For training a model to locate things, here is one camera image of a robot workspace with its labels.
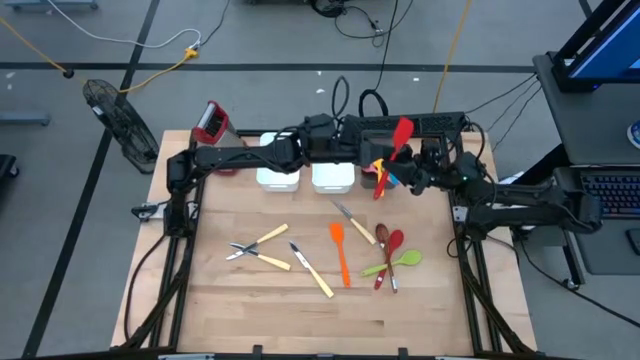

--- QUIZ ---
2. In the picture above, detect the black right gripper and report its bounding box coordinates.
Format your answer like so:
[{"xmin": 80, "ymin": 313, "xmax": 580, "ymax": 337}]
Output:
[{"xmin": 398, "ymin": 139, "xmax": 461, "ymax": 196}]

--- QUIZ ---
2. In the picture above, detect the red silicone spatula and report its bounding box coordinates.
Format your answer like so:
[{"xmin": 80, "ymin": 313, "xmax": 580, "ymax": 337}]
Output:
[{"xmin": 372, "ymin": 116, "xmax": 416, "ymax": 201}]

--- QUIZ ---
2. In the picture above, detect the brown wooden spoon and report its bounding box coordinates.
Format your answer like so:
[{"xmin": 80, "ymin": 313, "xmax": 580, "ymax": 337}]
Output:
[{"xmin": 374, "ymin": 223, "xmax": 400, "ymax": 296}]

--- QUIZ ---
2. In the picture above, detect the red silicone spoon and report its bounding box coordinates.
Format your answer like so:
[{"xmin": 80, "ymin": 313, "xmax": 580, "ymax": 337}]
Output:
[{"xmin": 374, "ymin": 229, "xmax": 406, "ymax": 292}]

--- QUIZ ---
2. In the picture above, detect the cream handled table knife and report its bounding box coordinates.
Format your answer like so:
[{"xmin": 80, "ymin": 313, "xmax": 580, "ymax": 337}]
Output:
[
  {"xmin": 288, "ymin": 240, "xmax": 335, "ymax": 300},
  {"xmin": 225, "ymin": 223, "xmax": 290, "ymax": 262},
  {"xmin": 331, "ymin": 200, "xmax": 378, "ymax": 247},
  {"xmin": 228, "ymin": 242, "xmax": 293, "ymax": 272}
]

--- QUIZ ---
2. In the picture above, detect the orange silicone spatula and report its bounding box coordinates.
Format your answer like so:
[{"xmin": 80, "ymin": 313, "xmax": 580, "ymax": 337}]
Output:
[{"xmin": 328, "ymin": 222, "xmax": 352, "ymax": 289}]

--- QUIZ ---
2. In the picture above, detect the grey translucent plastic bin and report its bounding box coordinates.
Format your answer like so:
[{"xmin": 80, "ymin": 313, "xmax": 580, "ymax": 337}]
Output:
[{"xmin": 359, "ymin": 129, "xmax": 405, "ymax": 190}]

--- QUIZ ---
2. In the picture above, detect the white plastic bin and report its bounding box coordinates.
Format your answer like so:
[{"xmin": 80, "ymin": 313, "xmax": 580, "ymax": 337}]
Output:
[
  {"xmin": 256, "ymin": 131, "xmax": 303, "ymax": 194},
  {"xmin": 311, "ymin": 149, "xmax": 356, "ymax": 195}
]

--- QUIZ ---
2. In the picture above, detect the black perforated box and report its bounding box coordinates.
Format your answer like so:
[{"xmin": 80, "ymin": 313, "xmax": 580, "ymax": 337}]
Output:
[{"xmin": 342, "ymin": 111, "xmax": 474, "ymax": 134}]

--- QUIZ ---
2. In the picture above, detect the grey computer cart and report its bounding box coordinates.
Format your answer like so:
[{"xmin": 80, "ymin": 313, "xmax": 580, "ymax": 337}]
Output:
[{"xmin": 502, "ymin": 49, "xmax": 640, "ymax": 286}]

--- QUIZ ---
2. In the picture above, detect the black backlit keyboard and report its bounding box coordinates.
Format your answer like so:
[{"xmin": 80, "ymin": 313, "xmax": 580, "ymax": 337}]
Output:
[{"xmin": 582, "ymin": 172, "xmax": 640, "ymax": 217}]

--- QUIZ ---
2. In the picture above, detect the black computer mouse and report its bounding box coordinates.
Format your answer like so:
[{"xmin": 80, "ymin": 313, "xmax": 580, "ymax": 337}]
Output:
[{"xmin": 624, "ymin": 227, "xmax": 640, "ymax": 257}]

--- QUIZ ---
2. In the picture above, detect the black computer monitor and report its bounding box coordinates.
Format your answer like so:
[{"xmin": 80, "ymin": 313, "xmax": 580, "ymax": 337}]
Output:
[{"xmin": 552, "ymin": 0, "xmax": 640, "ymax": 95}]

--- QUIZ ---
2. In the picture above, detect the black floor fan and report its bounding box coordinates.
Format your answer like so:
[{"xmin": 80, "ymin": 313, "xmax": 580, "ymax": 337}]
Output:
[{"xmin": 82, "ymin": 78, "xmax": 160, "ymax": 176}]

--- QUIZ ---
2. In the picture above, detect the grey metal floor base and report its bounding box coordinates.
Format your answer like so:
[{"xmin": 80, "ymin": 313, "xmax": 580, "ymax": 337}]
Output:
[
  {"xmin": 0, "ymin": 111, "xmax": 52, "ymax": 128},
  {"xmin": 4, "ymin": 0, "xmax": 100, "ymax": 12}
]

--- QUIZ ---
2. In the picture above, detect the black looped cable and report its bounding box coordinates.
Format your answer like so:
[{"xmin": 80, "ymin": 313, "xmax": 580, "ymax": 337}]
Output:
[{"xmin": 357, "ymin": 88, "xmax": 390, "ymax": 119}]

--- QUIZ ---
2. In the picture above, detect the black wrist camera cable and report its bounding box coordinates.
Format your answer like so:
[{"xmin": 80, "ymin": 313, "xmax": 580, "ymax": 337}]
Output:
[{"xmin": 331, "ymin": 75, "xmax": 351, "ymax": 120}]

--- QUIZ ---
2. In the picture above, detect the yellow hanging cable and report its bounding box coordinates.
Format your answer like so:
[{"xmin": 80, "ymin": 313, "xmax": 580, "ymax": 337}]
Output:
[{"xmin": 432, "ymin": 0, "xmax": 474, "ymax": 114}]

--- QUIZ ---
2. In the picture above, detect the black cable tangle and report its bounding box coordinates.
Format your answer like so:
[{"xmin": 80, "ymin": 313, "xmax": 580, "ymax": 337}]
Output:
[{"xmin": 309, "ymin": 0, "xmax": 416, "ymax": 49}]

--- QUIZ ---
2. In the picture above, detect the red handled metal box grater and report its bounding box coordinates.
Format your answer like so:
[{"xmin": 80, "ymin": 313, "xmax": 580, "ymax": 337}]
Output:
[{"xmin": 191, "ymin": 99, "xmax": 248, "ymax": 177}]

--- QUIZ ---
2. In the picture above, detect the black floor cable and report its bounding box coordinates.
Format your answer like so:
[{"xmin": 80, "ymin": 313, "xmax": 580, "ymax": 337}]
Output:
[{"xmin": 517, "ymin": 238, "xmax": 639, "ymax": 322}]

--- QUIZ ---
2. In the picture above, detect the yellow extension cable with plug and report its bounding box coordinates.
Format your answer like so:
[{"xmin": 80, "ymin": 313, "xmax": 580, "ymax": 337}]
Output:
[{"xmin": 0, "ymin": 14, "xmax": 200, "ymax": 96}]

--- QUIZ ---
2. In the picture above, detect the white cable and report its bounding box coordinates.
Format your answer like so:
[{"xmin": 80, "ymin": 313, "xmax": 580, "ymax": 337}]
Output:
[{"xmin": 47, "ymin": 0, "xmax": 203, "ymax": 51}]

